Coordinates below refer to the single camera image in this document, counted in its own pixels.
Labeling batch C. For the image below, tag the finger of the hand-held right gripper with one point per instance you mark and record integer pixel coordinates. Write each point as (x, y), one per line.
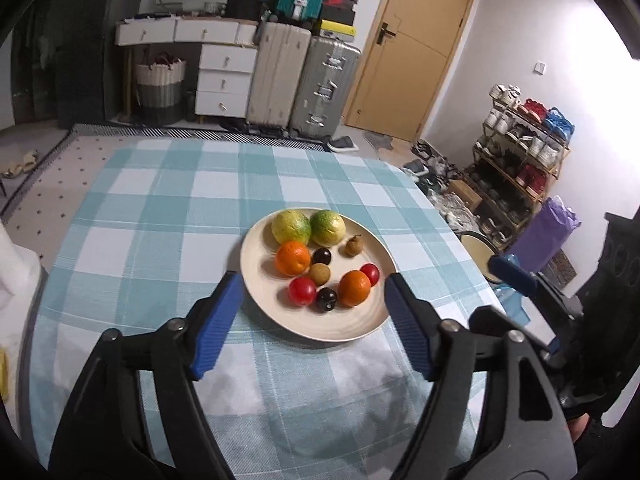
(515, 274)
(490, 320)

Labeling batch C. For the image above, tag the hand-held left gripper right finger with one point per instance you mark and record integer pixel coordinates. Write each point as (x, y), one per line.
(407, 325)

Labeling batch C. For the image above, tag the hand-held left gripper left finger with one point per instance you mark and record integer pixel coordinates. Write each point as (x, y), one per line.
(220, 325)

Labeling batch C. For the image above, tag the cream oval plate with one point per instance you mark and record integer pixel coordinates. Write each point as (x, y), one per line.
(265, 300)

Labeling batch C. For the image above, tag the small red tomato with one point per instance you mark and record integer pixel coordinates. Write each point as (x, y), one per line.
(370, 273)

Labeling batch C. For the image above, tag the orange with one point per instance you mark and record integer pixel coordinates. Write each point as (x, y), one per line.
(355, 287)
(292, 258)

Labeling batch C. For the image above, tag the dark plum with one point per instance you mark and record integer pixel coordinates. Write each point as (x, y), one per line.
(322, 256)
(326, 300)

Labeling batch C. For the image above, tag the large red tomato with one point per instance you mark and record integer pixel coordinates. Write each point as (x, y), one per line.
(302, 291)

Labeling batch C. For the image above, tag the brown pear-shaped fruit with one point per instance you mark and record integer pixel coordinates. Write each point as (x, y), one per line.
(354, 246)

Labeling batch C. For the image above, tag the round tan longan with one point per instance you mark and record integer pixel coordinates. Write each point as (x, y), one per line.
(319, 273)

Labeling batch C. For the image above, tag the round beige stool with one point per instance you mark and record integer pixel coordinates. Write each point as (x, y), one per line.
(477, 255)

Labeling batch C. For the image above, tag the brown patterned mat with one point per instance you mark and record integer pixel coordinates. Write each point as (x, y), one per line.
(561, 269)

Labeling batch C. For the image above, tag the purple bag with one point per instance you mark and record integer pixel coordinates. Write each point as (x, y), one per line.
(545, 235)

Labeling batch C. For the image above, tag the cardboard box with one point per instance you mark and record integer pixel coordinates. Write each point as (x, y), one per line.
(465, 194)

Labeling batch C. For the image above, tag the bamboo shoe rack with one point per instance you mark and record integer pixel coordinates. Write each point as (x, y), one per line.
(505, 175)

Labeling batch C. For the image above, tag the teal checkered tablecloth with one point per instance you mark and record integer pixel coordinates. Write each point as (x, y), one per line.
(165, 240)

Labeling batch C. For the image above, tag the yellow-green citrus fruit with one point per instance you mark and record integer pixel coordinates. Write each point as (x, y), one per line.
(291, 226)

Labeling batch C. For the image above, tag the green citrus fruit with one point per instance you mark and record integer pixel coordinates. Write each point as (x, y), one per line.
(327, 226)

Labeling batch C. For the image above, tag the pile of loose shoes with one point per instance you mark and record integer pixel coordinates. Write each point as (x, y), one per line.
(435, 175)

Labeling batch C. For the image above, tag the rows of sneakers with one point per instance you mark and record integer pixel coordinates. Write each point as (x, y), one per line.
(532, 110)

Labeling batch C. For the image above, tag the bathroom scale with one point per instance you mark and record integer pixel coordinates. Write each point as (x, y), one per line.
(343, 144)

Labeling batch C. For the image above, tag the white container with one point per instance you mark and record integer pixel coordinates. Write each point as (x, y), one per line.
(17, 270)

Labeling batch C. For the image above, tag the wooden door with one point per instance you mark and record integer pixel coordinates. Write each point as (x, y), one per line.
(415, 60)

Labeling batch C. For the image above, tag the woven laundry basket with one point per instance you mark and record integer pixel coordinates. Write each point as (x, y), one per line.
(157, 90)

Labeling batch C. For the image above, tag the white drawer dresser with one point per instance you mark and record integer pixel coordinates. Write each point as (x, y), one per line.
(225, 80)

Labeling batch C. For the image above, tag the silver suitcase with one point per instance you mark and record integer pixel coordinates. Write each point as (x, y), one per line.
(320, 85)

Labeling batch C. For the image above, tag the beige suitcase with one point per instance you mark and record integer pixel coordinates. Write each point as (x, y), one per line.
(275, 75)

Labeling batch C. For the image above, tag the beige slipper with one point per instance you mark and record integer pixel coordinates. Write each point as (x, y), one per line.
(20, 165)

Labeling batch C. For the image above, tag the dark grey refrigerator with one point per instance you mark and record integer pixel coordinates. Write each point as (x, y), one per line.
(85, 60)

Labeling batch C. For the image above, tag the black yellow shoe box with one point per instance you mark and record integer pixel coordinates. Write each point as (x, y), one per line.
(337, 29)

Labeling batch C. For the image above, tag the white light switch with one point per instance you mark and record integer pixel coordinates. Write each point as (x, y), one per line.
(540, 67)

